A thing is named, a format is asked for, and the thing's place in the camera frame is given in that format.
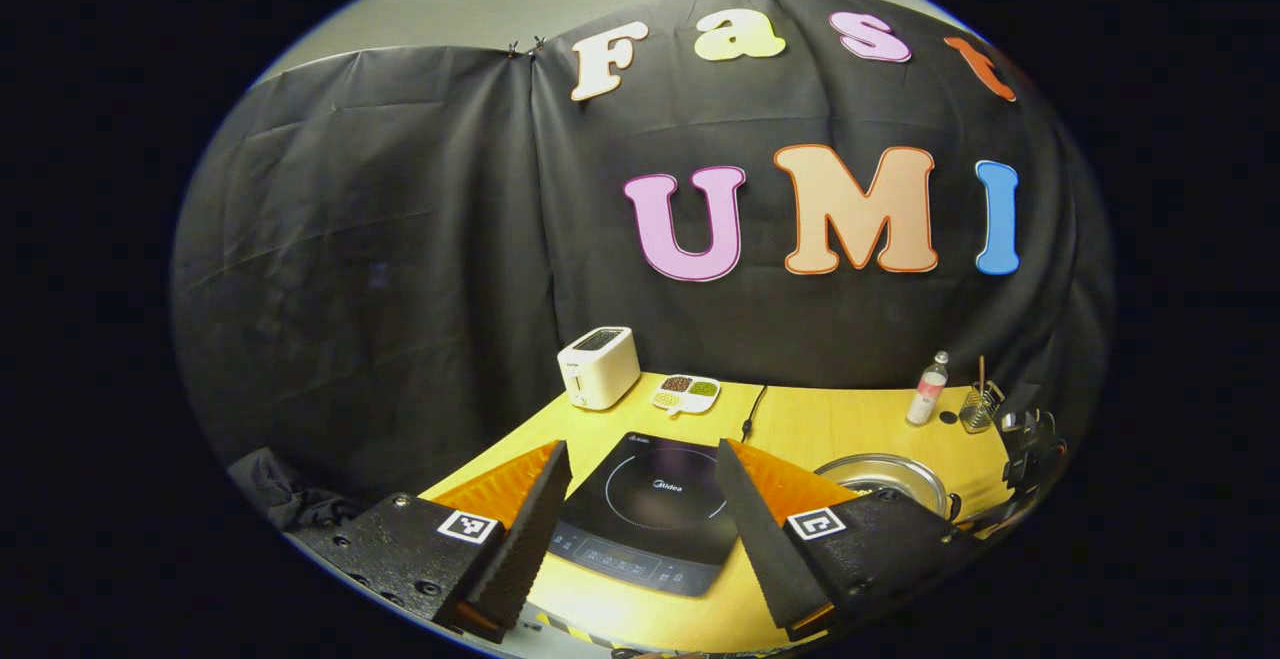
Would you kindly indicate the white divided dish with beans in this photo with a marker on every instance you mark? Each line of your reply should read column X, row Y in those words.
column 686, row 394

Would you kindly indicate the white toaster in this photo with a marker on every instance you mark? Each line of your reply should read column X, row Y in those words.
column 598, row 369

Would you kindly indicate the black induction cooktop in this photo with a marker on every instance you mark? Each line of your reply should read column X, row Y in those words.
column 650, row 499

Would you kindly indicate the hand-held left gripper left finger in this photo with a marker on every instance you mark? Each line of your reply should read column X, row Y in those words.
column 525, row 539

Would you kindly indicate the black backdrop cloth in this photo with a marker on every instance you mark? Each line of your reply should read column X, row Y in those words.
column 400, row 239

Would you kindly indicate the dark cloth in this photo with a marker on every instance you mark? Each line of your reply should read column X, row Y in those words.
column 290, row 494

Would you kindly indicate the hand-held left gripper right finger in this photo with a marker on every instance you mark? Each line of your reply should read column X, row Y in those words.
column 760, row 539

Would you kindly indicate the stainless steel pot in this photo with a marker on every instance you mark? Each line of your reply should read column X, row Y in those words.
column 880, row 469

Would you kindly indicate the wooden stick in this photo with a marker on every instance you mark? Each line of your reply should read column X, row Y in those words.
column 981, row 374

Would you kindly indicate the clear bottle with pink label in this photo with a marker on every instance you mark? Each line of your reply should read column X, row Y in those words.
column 927, row 394

